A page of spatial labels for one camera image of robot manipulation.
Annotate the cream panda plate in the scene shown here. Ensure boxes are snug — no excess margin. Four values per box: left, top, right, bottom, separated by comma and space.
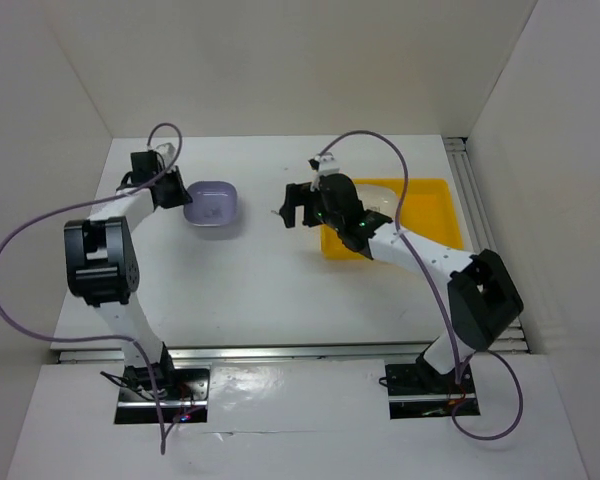
356, 183, 399, 218

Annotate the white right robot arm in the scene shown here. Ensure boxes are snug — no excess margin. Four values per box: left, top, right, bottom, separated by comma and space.
279, 173, 524, 392

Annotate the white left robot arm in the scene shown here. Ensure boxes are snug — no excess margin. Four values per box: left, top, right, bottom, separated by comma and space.
64, 143, 192, 399

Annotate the yellow plastic bin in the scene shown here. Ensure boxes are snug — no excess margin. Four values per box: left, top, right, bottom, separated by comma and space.
319, 178, 465, 263

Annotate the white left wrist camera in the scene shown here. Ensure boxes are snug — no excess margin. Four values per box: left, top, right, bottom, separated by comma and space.
153, 142, 177, 163

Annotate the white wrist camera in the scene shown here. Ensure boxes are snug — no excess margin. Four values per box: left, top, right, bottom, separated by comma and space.
309, 152, 340, 191
153, 142, 177, 163

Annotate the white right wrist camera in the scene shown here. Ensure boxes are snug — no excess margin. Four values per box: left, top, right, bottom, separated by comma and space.
309, 152, 340, 191

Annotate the aluminium side rail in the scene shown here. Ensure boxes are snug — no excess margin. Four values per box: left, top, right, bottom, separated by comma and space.
442, 137, 530, 355

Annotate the aluminium table edge rail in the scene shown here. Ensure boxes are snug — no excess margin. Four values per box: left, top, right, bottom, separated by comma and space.
57, 340, 451, 364

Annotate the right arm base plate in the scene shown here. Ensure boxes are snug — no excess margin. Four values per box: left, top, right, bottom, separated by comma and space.
378, 363, 480, 420

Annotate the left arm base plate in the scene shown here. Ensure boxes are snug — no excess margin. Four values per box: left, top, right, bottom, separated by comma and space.
100, 366, 211, 425

